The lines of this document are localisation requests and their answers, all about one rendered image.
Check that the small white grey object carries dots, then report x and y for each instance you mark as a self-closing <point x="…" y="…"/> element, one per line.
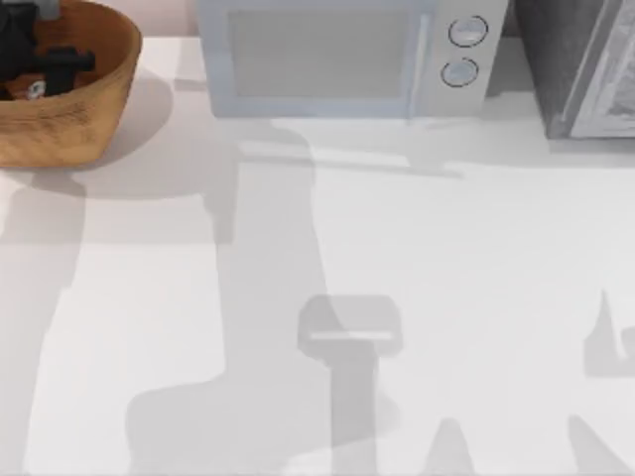
<point x="36" y="90"/>

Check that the wooden basket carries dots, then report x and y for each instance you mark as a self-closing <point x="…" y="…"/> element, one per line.
<point x="74" y="129"/>

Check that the pale grey rounded box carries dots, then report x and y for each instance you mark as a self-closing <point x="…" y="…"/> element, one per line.
<point x="49" y="7"/>

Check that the pale blue microwave door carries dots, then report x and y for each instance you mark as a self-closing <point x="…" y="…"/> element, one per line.
<point x="317" y="54"/>

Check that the round microwave knob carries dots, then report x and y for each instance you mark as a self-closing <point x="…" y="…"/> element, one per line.
<point x="460" y="72"/>
<point x="468" y="31"/>

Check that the pale microwave oven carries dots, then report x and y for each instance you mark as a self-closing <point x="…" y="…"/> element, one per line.
<point x="471" y="99"/>

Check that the grey cabinet door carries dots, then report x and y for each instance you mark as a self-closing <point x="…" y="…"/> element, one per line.
<point x="607" y="84"/>

